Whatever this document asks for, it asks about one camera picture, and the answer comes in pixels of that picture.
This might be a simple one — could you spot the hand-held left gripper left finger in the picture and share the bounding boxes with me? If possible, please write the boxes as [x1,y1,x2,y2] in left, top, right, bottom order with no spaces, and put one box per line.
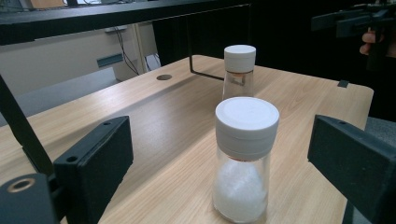
[53,115,134,224]

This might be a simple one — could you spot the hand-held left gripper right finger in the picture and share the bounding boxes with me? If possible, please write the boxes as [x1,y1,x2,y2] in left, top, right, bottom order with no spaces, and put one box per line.
[307,114,396,224]

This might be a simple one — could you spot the brown powder jar white lid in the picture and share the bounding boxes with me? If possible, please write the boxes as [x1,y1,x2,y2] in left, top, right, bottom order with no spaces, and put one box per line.
[221,44,257,101]

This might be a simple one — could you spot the black shelf rack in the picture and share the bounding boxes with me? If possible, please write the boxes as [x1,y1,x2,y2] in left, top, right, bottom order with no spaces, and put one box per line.
[0,0,253,175]

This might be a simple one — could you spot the black curtain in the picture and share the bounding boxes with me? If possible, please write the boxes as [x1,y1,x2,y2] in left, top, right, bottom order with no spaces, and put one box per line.
[152,0,396,122]

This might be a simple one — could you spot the light wooden cabinet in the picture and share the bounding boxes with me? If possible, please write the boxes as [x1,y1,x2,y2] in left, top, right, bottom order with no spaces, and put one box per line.
[0,22,161,96]

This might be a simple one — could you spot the grey cabinet handle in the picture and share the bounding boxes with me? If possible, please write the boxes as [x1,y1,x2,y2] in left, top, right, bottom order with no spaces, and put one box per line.
[96,53,124,68]

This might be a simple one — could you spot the black wall cables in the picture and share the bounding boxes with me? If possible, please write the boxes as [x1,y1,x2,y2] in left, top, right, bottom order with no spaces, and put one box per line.
[114,26,161,77]

